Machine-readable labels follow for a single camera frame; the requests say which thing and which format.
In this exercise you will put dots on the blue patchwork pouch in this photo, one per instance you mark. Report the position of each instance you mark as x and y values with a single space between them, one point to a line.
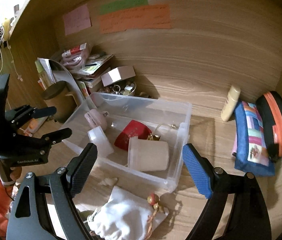
249 148

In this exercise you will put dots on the clear plastic cup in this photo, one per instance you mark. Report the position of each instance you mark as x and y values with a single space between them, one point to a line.
147 155

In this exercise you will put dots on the pink cable packet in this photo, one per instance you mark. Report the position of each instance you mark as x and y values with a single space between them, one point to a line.
76 57

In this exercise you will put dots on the clear plastic storage bin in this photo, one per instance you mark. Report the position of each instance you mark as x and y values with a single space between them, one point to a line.
131 116

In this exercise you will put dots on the small pink cardboard box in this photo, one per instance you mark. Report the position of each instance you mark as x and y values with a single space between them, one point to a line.
117 74

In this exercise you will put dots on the brown ceramic mug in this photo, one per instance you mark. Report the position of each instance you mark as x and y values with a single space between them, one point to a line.
64 100

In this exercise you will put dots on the orange sticky note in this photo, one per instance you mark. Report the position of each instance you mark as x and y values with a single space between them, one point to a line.
144 17

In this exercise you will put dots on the stack of books papers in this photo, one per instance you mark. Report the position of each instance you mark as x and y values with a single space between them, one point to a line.
92 71

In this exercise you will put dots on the white paper receipt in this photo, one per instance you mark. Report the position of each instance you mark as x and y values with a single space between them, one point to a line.
50 72

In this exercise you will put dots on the small white capped jar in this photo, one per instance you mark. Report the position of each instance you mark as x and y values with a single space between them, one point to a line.
99 142

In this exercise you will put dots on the bowl of trinkets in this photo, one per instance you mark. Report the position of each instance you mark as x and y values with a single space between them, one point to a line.
126 88

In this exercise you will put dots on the green sticky note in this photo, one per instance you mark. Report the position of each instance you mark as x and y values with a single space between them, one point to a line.
121 5

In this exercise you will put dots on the fruit pattern box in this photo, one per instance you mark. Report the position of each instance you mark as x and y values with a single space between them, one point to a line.
83 88

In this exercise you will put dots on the white drawstring cloth bag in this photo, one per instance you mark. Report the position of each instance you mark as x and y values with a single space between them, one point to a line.
127 216

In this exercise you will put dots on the cream lotion bottle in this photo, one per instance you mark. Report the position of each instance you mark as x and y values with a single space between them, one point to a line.
231 102

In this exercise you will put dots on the red fabric charm pouch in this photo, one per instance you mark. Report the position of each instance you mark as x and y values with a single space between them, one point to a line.
133 129

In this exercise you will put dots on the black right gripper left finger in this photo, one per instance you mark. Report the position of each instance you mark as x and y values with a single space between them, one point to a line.
30 217

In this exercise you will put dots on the pink sticky note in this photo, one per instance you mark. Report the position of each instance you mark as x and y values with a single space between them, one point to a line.
77 20

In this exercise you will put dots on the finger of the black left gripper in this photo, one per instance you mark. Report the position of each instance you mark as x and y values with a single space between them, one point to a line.
25 113
54 137

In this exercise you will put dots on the left hand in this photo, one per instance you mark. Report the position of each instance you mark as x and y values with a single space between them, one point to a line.
9 175

